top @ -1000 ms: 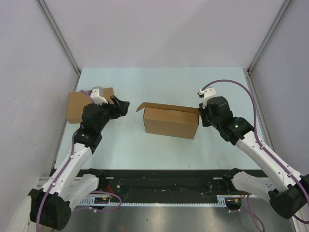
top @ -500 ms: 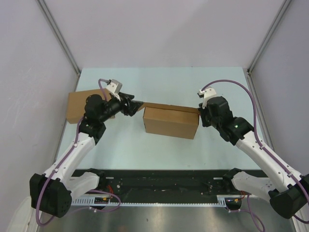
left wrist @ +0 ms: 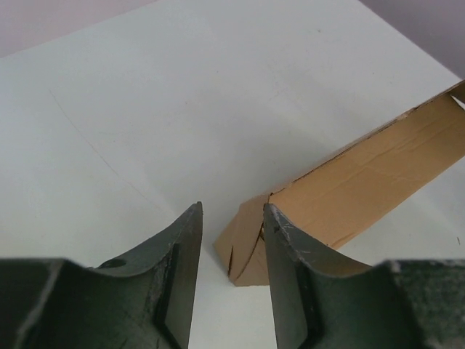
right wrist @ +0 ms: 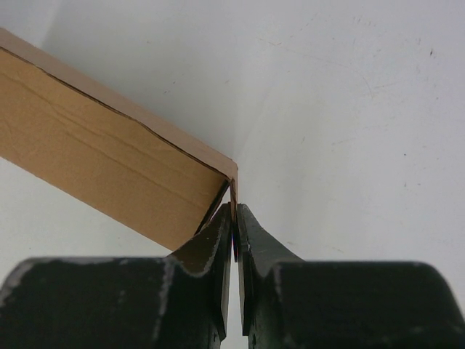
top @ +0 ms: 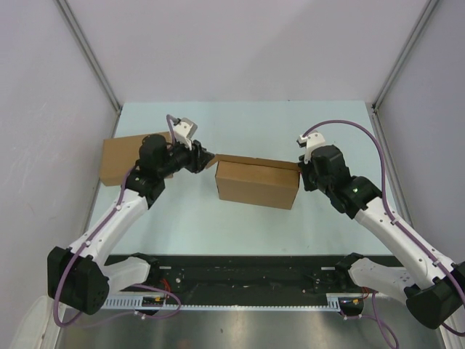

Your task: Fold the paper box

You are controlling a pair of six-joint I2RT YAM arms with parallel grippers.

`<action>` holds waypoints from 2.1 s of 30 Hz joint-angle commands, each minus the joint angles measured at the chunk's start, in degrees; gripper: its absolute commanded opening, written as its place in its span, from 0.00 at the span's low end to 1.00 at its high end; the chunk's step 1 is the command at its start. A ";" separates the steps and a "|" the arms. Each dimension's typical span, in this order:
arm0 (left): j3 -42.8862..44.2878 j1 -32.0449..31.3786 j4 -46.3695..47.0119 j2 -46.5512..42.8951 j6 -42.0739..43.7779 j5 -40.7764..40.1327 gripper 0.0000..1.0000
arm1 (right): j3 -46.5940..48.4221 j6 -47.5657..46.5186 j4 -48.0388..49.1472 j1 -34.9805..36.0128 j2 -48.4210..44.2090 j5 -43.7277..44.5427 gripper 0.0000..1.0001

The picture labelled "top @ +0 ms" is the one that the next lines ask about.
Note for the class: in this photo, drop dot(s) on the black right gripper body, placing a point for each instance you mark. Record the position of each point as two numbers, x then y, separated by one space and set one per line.
308 173

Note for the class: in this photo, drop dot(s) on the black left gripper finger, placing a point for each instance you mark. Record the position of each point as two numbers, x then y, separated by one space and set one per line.
203 153
206 163

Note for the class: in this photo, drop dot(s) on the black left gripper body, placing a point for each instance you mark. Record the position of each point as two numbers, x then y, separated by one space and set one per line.
192 161

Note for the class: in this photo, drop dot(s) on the brown cardboard box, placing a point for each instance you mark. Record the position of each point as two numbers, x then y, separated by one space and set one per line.
119 155
255 181

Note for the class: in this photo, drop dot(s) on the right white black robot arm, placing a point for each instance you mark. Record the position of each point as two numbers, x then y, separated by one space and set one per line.
429 283

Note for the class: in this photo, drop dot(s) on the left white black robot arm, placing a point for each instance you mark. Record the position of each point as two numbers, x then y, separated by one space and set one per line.
78 276

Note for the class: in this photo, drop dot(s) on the folded brown cardboard box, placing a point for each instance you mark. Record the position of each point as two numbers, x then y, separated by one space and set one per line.
119 155

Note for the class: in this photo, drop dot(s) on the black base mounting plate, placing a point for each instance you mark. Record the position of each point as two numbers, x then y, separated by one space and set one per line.
314 274

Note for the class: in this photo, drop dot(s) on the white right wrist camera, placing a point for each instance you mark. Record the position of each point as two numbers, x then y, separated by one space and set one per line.
309 143

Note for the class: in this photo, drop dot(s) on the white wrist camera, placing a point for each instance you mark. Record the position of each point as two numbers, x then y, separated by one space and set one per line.
309 143
182 131

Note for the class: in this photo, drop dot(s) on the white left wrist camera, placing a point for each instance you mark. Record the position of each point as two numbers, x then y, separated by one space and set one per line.
182 131

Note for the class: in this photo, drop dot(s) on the grey slotted cable duct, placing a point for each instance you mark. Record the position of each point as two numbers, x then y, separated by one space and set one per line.
300 301

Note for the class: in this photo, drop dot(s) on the left aluminium corner post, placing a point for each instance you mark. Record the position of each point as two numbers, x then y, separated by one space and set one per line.
90 57

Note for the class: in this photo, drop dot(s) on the aluminium corner post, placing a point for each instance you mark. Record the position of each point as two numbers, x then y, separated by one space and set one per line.
412 40
90 57

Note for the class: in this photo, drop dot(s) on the right aluminium corner post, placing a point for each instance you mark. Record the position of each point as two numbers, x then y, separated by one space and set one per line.
412 40

